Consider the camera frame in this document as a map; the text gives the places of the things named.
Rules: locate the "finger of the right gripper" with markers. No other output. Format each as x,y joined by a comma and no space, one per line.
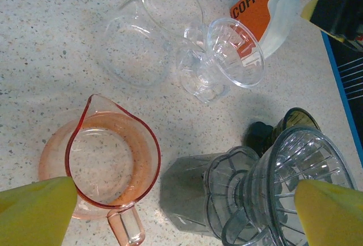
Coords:
331,10

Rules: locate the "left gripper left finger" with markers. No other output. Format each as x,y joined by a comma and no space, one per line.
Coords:
31,214

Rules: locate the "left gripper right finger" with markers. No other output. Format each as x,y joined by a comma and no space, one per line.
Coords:
331,214

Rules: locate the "grey plastic coffee dripper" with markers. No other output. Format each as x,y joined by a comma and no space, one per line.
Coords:
255,189

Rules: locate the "pink glass coffee server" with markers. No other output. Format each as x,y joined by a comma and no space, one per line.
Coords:
126,229

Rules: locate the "dark green coffee dripper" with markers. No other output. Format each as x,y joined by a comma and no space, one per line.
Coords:
297,118

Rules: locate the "clear plastic coffee dripper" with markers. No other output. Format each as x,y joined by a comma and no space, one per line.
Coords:
235,56

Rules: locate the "clear glass coffee server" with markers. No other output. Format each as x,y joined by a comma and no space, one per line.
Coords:
133,56

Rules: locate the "orange coffee filter package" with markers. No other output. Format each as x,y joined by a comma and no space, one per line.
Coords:
255,5

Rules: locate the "blue table edge strip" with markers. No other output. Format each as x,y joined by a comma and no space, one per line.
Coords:
332,59

